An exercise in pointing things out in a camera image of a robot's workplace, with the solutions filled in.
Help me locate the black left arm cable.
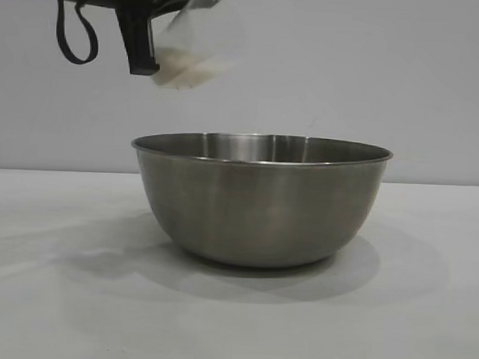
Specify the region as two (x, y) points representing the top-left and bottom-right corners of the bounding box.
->
(55, 0), (102, 67)

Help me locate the clear plastic measuring cup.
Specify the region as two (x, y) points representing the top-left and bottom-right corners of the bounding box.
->
(149, 0), (241, 95)

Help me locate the stainless steel mixing bowl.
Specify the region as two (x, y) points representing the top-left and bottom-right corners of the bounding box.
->
(126, 129), (396, 274)

